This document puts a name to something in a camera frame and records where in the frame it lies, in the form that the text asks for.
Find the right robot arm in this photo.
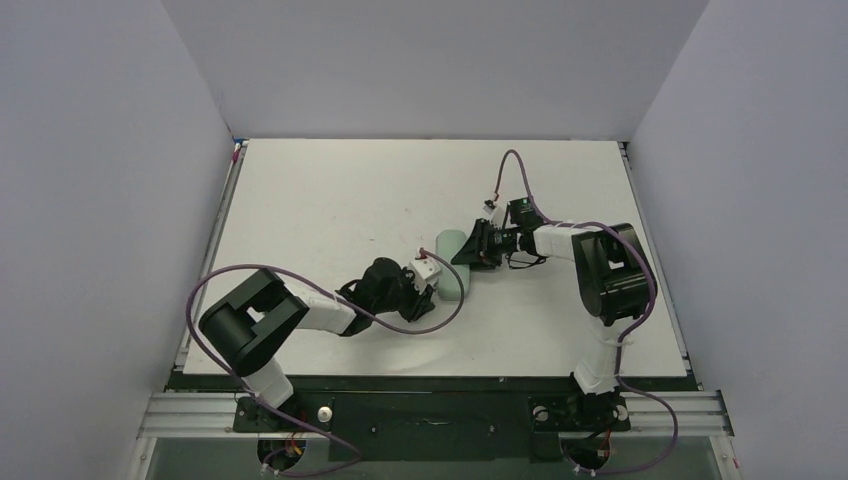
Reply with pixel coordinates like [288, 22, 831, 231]
[451, 197, 658, 395]

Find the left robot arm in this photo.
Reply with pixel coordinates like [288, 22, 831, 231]
[199, 257, 441, 407]

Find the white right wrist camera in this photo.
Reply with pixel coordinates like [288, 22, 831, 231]
[483, 200, 506, 226]

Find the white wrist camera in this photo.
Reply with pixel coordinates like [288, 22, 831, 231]
[407, 257, 441, 292]
[483, 200, 506, 226]

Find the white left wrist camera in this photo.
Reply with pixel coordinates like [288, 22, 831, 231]
[407, 257, 441, 292]

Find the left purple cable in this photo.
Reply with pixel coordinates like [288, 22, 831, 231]
[184, 247, 467, 478]

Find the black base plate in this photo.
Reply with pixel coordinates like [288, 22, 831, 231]
[232, 392, 631, 463]

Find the aluminium frame rail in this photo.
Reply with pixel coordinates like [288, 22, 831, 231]
[137, 391, 734, 439]

